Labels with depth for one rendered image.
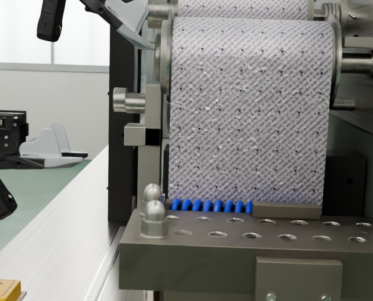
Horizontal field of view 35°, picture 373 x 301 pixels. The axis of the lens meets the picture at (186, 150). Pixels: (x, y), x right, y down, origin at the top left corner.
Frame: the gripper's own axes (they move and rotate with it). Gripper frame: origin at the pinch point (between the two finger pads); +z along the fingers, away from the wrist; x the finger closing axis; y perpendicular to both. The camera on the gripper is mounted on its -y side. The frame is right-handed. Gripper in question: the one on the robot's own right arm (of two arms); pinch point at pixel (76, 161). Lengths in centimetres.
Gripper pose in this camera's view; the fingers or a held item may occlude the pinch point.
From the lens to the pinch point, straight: 92.2
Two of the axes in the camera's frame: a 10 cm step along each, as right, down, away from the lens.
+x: 0.2, -1.6, 9.9
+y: 0.3, -9.9, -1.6
